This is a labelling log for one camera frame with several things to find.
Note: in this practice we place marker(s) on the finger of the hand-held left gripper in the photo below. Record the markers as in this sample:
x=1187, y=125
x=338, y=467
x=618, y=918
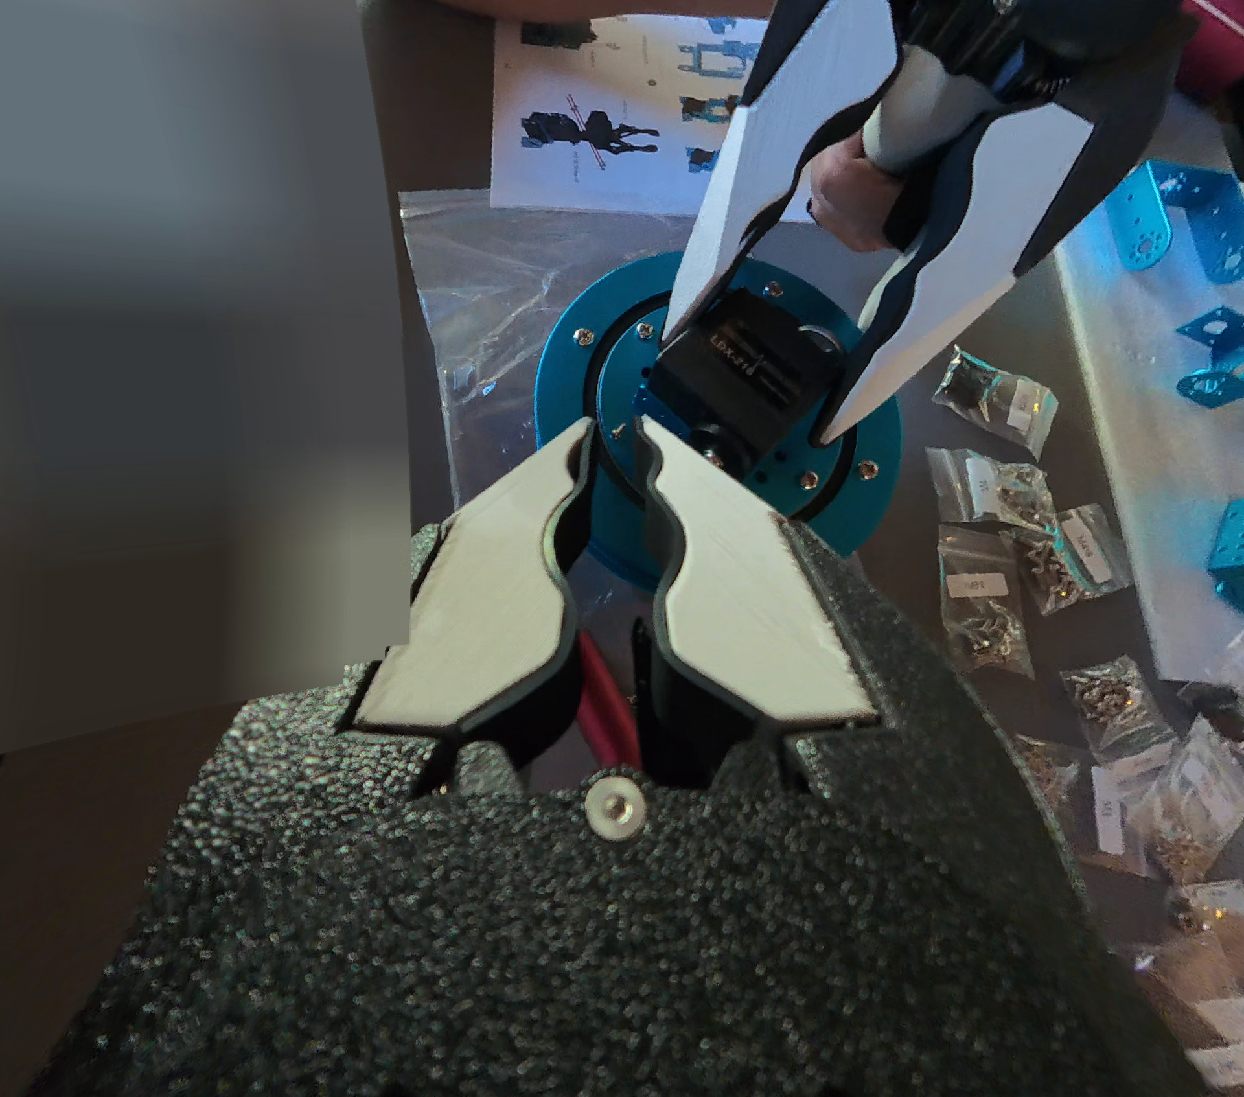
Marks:
x=991, y=233
x=796, y=96

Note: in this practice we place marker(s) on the person's left hand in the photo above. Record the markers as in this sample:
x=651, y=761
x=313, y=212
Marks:
x=840, y=193

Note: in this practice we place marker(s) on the white foam sheet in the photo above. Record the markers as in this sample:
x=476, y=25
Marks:
x=1117, y=398

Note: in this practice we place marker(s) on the blue perforated metal bracket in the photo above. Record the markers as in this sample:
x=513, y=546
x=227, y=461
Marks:
x=1230, y=553

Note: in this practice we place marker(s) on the small blue metal bracket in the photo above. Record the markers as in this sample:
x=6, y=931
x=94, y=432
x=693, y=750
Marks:
x=1209, y=335

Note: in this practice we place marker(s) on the black servo motor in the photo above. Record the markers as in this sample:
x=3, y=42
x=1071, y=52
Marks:
x=748, y=368

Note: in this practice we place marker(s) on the printed instruction sheet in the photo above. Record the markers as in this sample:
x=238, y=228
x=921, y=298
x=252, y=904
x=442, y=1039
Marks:
x=602, y=68

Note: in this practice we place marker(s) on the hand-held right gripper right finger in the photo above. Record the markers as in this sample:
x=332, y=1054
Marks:
x=758, y=602

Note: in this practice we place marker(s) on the blue U-shaped metal bracket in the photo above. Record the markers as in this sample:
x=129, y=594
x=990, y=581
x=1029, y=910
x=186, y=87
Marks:
x=1142, y=224
x=1209, y=233

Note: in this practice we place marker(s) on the clear plastic bag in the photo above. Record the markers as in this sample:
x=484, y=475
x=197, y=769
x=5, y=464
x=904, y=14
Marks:
x=486, y=290

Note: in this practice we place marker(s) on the blue round metal base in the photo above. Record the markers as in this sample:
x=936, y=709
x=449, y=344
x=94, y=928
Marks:
x=573, y=359

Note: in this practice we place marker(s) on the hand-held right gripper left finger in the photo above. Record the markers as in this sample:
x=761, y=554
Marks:
x=486, y=602

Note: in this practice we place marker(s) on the dark pink cloth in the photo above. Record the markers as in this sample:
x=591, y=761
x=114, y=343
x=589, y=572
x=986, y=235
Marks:
x=1209, y=38

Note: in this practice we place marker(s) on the pile of small screw bags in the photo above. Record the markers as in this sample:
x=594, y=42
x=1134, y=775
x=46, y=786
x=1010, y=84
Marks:
x=982, y=612

